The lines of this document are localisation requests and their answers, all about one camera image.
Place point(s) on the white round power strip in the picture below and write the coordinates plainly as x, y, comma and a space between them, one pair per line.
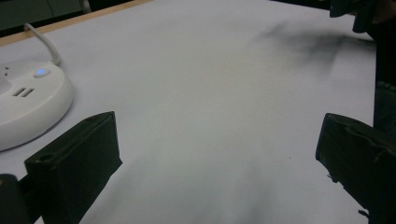
29, 99

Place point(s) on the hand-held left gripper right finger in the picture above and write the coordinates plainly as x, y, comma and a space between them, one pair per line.
361, 155

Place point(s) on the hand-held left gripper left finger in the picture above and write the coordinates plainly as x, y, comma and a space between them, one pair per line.
74, 158

